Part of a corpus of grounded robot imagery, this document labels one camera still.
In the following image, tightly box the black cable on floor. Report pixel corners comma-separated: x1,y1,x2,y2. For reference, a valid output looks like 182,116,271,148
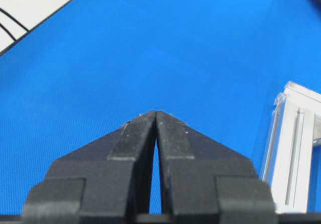
0,8,29,32
0,23,17,41

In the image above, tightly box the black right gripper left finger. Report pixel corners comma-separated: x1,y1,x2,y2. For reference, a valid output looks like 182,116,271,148
23,111,156,223

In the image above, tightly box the blue table mat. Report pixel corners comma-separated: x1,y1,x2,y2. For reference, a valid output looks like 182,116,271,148
1,0,320,215

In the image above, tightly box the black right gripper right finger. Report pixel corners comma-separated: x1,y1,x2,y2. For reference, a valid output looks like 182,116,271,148
156,111,277,223

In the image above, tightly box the aluminium extrusion frame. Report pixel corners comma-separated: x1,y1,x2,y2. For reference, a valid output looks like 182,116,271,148
259,81,320,213

